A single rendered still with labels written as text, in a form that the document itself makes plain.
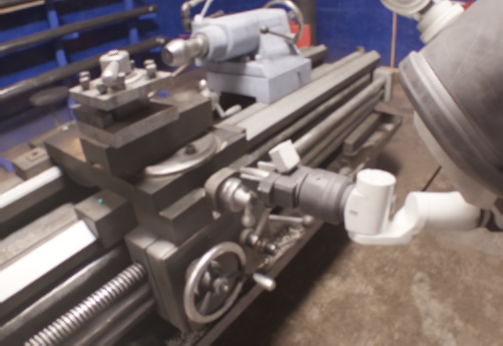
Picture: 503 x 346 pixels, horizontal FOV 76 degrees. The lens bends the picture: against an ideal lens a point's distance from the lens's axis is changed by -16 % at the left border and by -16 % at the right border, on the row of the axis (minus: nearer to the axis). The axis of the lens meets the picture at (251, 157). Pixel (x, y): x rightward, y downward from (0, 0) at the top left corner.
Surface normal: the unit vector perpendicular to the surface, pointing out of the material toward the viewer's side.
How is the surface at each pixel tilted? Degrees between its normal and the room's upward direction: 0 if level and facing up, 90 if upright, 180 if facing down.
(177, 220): 90
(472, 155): 96
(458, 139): 86
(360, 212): 79
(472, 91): 73
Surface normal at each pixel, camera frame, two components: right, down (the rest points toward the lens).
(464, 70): -0.75, -0.08
